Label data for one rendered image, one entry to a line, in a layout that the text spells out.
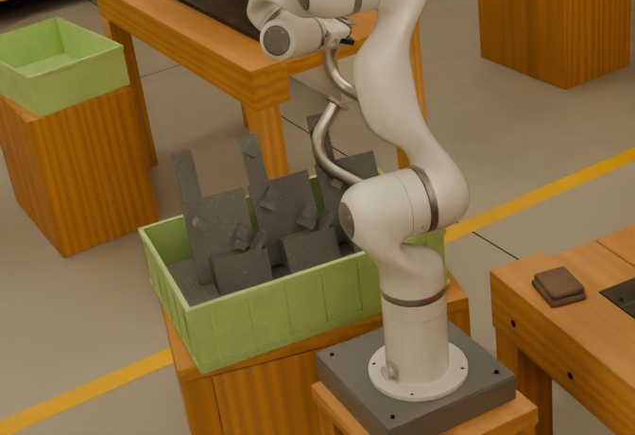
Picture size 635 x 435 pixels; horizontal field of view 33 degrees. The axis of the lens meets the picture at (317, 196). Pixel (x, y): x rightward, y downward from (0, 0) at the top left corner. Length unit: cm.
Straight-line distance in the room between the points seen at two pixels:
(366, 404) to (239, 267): 62
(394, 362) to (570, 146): 301
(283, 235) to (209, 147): 272
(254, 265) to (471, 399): 70
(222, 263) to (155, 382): 129
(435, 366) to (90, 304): 239
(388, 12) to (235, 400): 103
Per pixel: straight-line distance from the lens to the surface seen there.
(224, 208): 253
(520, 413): 209
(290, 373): 247
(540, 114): 525
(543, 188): 459
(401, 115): 183
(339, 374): 210
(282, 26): 220
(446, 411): 203
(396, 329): 198
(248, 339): 237
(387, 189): 184
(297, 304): 237
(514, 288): 233
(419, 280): 191
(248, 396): 249
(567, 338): 221
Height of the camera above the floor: 219
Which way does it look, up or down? 28 degrees down
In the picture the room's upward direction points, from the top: 8 degrees counter-clockwise
